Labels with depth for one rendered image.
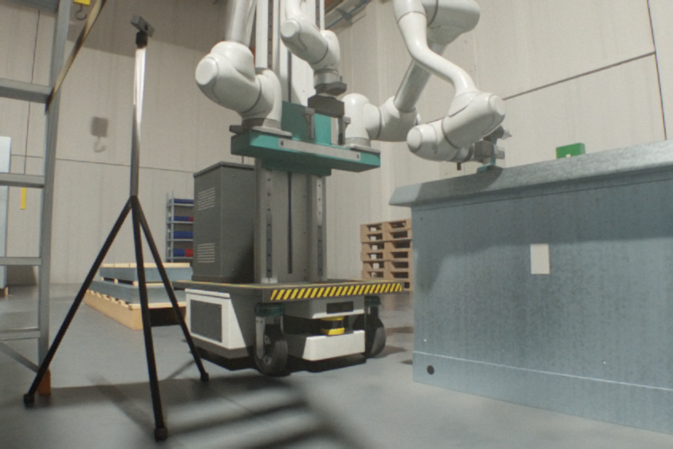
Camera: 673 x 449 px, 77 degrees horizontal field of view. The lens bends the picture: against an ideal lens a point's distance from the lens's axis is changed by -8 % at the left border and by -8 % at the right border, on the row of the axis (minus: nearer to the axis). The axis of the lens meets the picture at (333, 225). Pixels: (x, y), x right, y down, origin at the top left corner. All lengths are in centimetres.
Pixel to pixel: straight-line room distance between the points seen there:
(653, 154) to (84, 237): 1107
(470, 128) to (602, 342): 64
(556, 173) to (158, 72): 1195
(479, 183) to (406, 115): 79
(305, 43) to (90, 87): 1085
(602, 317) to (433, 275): 53
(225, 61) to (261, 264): 80
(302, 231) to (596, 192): 125
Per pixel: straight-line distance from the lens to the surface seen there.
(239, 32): 171
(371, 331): 194
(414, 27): 161
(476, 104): 128
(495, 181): 131
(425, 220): 151
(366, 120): 203
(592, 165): 120
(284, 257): 198
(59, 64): 131
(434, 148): 134
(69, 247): 1143
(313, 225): 202
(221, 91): 161
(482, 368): 142
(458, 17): 175
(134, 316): 302
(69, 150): 1171
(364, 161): 199
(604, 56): 674
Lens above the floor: 40
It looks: 5 degrees up
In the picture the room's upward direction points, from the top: 1 degrees counter-clockwise
